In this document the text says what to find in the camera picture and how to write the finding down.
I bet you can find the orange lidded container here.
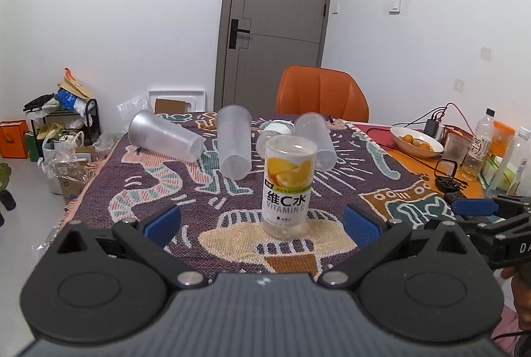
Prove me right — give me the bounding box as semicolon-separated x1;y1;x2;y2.
489;120;516;158

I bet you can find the tall frosted cup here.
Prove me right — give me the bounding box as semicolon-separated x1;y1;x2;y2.
216;105;252;181

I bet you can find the frosted cup far left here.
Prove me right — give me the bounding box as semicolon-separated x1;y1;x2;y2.
128;110;203;162

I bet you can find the orange shopping bag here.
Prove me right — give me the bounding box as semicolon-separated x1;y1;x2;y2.
0;120;28;159

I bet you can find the white bowl of oranges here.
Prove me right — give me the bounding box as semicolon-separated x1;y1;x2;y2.
390;126;444;158

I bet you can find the black storage rack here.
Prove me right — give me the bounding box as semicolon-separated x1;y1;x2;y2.
23;89;101;145

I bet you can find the clear glass cup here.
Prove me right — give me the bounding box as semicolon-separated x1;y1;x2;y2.
442;131;472;167

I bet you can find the orange chair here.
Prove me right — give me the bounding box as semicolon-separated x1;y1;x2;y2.
275;65;369;122

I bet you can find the clear bottle white label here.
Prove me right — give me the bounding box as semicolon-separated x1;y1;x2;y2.
256;120;295;159

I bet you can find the vitamin C drink bottle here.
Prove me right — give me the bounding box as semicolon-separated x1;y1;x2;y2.
261;135;317;240

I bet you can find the patterned woven tablecloth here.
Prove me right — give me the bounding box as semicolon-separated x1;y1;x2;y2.
65;112;452;276

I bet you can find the grey door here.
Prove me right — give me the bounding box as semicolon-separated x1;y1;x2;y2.
213;0;330;113

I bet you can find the clear bottle red label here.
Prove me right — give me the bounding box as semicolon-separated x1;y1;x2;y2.
461;108;495;181

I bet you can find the white light switch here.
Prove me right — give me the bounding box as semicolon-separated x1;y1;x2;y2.
388;0;402;15

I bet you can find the cardboard box on floor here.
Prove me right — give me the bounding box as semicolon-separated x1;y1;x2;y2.
58;162;97;201

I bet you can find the person's right hand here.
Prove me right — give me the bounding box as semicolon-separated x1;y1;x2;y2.
500;267;531;331

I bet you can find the black cable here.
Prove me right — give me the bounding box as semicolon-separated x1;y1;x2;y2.
391;101;475;134

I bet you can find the white framed board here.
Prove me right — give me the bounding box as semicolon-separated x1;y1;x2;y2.
148;89;206;114

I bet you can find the black power adapter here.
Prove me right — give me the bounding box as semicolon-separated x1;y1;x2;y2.
423;118;443;140

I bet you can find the frosted cup right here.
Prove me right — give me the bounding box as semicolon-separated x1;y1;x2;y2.
294;112;338;172

